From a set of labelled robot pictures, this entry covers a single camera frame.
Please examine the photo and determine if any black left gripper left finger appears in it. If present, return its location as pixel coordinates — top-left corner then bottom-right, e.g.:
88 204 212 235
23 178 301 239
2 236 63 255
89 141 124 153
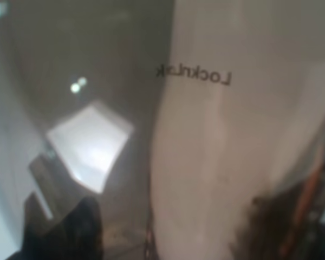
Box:
8 196 104 259

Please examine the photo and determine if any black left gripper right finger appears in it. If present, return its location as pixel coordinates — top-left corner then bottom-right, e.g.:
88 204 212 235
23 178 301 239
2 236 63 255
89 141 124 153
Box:
230 174 325 259

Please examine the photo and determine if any clear smoky plastic bottle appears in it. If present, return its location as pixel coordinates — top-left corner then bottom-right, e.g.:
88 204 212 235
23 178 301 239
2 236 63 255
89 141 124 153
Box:
0 1 325 259

